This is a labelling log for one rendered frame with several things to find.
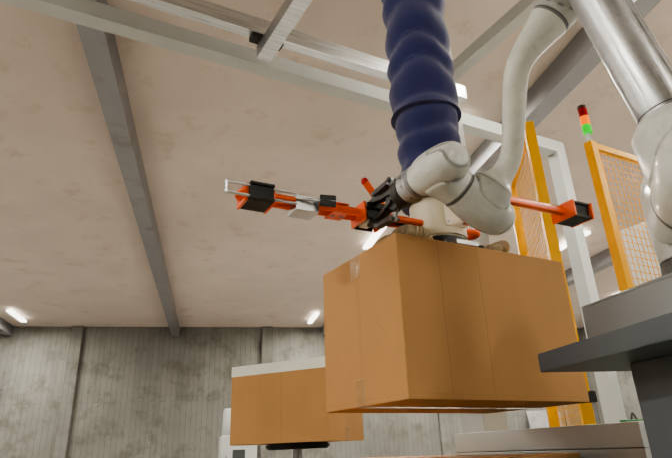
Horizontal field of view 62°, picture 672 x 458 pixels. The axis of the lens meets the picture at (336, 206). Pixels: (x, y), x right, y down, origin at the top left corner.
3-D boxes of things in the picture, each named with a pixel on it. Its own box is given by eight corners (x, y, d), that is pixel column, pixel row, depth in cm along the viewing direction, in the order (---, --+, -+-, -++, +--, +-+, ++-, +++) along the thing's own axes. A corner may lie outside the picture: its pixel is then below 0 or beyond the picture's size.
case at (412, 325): (488, 413, 184) (472, 294, 200) (590, 402, 152) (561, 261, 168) (325, 413, 157) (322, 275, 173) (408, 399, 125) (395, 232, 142)
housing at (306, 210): (309, 221, 159) (309, 206, 161) (320, 212, 154) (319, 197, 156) (286, 217, 156) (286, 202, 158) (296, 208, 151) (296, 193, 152)
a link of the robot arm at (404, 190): (407, 193, 140) (394, 202, 145) (436, 199, 144) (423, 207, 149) (404, 161, 144) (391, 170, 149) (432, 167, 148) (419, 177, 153)
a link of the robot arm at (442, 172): (397, 181, 140) (437, 213, 142) (436, 154, 128) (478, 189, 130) (412, 153, 146) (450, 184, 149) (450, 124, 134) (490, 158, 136)
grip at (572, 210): (572, 228, 173) (569, 213, 175) (595, 218, 166) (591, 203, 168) (552, 224, 169) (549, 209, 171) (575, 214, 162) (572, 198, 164)
